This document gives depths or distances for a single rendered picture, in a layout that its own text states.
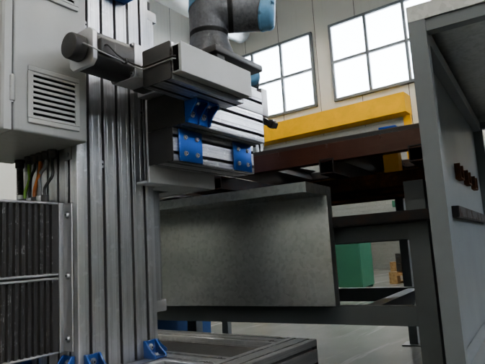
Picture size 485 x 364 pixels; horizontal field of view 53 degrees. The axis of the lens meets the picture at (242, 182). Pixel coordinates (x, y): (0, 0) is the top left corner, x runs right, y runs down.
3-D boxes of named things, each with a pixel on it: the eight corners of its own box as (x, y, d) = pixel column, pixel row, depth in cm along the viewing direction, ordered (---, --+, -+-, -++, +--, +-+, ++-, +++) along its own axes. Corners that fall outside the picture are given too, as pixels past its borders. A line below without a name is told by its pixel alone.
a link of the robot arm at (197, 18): (190, 43, 152) (189, 3, 154) (234, 41, 152) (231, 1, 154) (186, 26, 140) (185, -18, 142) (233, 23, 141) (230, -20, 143)
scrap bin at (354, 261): (337, 286, 611) (333, 240, 619) (374, 285, 590) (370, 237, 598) (322, 291, 556) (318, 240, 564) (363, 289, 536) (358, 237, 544)
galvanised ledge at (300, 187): (66, 227, 226) (66, 220, 227) (330, 196, 160) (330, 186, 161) (28, 226, 209) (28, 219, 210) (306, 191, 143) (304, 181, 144)
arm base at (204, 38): (213, 50, 135) (211, 16, 136) (174, 66, 143) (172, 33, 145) (245, 65, 147) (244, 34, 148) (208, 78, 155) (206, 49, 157)
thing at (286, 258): (67, 304, 221) (66, 227, 226) (340, 305, 155) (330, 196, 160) (60, 305, 218) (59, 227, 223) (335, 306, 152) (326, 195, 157)
